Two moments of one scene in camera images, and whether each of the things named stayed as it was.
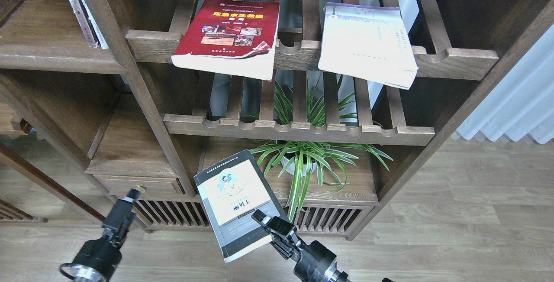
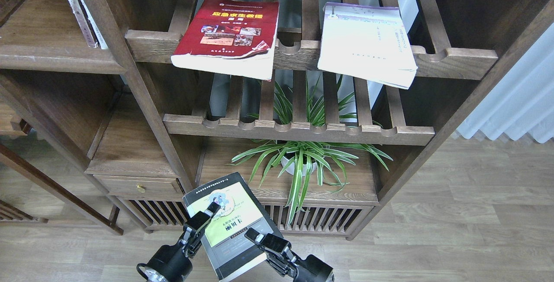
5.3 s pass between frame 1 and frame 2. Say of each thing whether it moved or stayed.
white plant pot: stayed
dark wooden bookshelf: stayed
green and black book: moved
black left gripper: moved
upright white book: stayed
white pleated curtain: stayed
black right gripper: moved
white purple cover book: stayed
